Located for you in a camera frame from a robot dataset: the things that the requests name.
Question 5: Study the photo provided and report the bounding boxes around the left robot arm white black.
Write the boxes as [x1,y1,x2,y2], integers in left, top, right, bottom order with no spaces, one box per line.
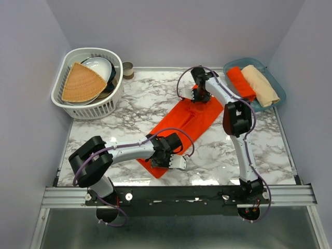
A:
[69,133,187,205]

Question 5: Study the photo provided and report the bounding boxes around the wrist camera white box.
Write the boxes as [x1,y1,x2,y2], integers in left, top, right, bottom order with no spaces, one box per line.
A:
[169,155,187,170]
[179,88,195,101]

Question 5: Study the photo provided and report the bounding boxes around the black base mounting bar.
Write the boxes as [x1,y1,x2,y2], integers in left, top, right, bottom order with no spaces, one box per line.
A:
[85,185,270,217]

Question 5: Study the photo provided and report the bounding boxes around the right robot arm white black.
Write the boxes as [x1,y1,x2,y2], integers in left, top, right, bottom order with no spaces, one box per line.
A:
[190,66,266,203]

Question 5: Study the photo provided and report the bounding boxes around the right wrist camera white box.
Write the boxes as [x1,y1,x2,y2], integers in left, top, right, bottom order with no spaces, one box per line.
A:
[179,88,195,101]

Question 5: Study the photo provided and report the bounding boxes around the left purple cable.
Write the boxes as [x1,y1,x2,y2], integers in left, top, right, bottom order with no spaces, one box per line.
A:
[72,128,195,228]

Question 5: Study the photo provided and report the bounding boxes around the rolled beige t shirt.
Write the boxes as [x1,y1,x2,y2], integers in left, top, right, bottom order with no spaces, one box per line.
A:
[241,65,280,107]

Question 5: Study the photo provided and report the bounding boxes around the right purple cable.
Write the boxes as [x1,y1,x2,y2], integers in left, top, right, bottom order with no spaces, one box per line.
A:
[176,66,272,224]

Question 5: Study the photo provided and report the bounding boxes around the white bowl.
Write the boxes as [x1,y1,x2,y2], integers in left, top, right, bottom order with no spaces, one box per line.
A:
[81,57,113,81]

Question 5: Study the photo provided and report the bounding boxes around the woven wicker fan tray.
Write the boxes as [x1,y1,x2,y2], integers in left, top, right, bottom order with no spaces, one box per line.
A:
[61,62,107,103]

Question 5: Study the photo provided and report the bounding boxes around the purple cable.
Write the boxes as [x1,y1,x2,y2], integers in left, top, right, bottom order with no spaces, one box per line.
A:
[176,66,272,224]
[72,128,195,228]

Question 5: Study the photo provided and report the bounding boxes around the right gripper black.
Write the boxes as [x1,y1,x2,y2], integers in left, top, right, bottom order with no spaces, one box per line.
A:
[190,88,210,104]

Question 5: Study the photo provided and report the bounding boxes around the dark dish in basket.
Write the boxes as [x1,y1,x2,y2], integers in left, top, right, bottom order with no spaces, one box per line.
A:
[89,54,120,94]

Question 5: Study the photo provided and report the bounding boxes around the white plastic basket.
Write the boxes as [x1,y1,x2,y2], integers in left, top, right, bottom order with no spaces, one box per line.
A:
[51,47,123,120]

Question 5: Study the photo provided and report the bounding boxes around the orange t shirt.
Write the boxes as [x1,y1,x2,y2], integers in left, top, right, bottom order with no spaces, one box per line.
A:
[226,66,256,102]
[136,84,225,179]

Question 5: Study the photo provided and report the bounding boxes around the rolled orange t shirt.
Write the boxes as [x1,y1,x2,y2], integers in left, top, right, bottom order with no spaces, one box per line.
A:
[226,66,256,102]

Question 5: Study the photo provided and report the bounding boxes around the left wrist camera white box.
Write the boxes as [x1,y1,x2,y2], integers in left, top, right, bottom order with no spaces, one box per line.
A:
[169,155,187,170]

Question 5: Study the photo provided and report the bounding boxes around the blue transparent plastic bin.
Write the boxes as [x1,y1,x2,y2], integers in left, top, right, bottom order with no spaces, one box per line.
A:
[223,57,286,112]

